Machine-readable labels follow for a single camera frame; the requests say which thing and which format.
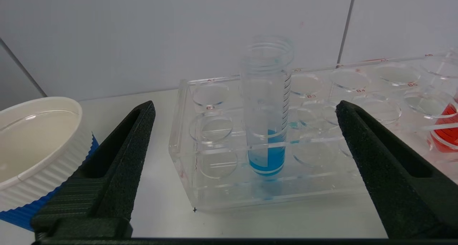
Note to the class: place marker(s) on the blue-stained clear test tube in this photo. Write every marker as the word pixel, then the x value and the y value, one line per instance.
pixel 266 159

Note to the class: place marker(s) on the test tube with red pigment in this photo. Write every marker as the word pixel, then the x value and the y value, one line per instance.
pixel 447 134

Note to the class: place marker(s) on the white paper cup blue sleeve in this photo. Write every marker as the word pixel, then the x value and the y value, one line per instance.
pixel 32 145

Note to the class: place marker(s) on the clear acrylic test tube rack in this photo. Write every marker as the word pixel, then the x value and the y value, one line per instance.
pixel 322 180

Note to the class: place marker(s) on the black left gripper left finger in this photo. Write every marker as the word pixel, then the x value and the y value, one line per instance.
pixel 118 173

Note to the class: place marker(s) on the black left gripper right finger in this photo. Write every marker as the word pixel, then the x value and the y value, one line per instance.
pixel 400 180

